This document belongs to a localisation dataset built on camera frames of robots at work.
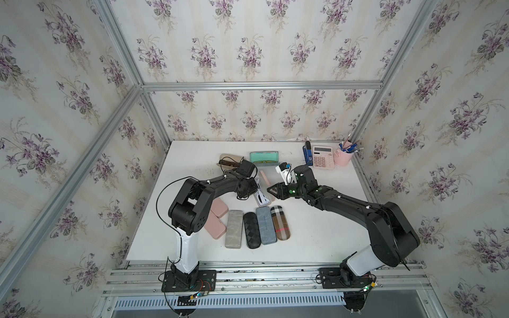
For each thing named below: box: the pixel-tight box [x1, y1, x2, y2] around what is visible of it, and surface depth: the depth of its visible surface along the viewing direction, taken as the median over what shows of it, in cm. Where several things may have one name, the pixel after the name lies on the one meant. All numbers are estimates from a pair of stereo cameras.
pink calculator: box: [312, 145, 335, 170], surface depth 113 cm
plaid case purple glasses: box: [270, 204, 291, 242], surface depth 87 cm
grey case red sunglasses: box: [224, 210, 244, 250], surface depth 85 cm
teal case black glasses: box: [255, 206, 278, 246], surface depth 86 cm
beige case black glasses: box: [243, 212, 262, 250], surface depth 85 cm
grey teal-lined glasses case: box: [249, 151, 281, 167], surface depth 113 cm
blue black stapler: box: [302, 140, 313, 166], surface depth 114 cm
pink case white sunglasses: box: [253, 169, 278, 208], surface depth 96 cm
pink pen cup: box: [333, 148, 354, 167], surface depth 109 cm
